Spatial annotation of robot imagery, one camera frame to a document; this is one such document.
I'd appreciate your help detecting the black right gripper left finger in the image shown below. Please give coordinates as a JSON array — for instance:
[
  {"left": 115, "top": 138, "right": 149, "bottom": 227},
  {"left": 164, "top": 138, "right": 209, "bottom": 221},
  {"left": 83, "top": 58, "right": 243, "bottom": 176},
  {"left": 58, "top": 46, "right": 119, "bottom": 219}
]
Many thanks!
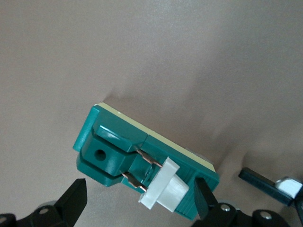
[{"left": 0, "top": 177, "right": 88, "bottom": 227}]

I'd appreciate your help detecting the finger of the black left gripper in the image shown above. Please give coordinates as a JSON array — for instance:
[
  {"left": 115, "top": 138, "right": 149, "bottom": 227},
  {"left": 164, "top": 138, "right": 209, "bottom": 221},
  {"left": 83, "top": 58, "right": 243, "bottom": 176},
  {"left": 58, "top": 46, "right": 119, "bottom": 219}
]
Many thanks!
[{"left": 238, "top": 167, "right": 303, "bottom": 208}]

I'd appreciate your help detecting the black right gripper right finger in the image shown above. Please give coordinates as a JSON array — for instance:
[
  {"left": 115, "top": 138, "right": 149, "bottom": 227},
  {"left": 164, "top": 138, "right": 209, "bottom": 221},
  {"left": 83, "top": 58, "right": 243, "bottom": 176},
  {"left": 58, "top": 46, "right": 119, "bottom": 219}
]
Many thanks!
[{"left": 191, "top": 177, "right": 288, "bottom": 227}]

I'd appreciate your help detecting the green load switch white handle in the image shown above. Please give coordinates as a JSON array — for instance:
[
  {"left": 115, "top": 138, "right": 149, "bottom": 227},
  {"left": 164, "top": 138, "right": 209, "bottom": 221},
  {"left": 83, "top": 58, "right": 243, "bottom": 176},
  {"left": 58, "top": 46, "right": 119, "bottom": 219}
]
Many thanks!
[{"left": 72, "top": 102, "right": 220, "bottom": 218}]

